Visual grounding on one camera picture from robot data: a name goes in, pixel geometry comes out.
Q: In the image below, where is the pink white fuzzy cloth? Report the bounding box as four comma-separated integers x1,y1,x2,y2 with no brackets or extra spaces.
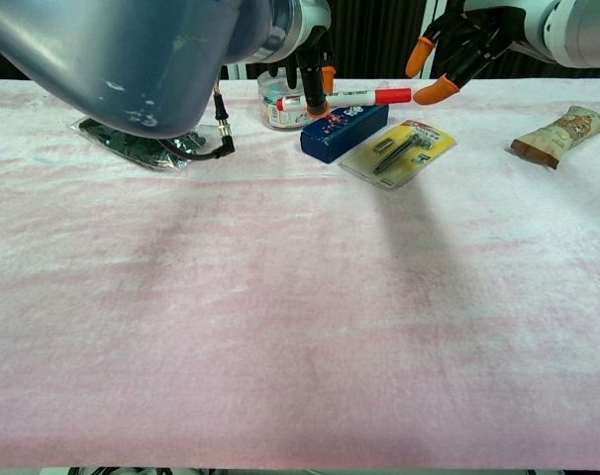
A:
0,77,600,470

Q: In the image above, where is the dark blue printed box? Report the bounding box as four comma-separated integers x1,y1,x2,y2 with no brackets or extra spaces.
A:
299,103,390,165

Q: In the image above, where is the clear bag of dark items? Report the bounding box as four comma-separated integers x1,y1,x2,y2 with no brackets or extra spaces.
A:
70,116,217,172

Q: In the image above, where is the black cable with connector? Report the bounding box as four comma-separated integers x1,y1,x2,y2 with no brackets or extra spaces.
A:
156,73,237,161

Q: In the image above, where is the yellow blister pack razor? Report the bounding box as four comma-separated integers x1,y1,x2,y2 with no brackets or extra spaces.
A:
338,119,457,191

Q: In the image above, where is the clear round plastic container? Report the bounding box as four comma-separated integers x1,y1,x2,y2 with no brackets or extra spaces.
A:
256,70,315,132

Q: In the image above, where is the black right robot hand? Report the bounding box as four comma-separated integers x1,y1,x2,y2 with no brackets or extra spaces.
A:
405,9,515,106

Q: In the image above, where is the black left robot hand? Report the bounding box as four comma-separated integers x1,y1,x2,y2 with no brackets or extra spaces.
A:
266,25,339,119

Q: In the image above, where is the red white marker pen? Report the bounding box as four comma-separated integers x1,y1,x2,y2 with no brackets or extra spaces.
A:
275,87,413,113

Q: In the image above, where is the brown snack wrapper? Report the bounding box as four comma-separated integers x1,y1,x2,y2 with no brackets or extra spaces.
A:
510,105,600,170

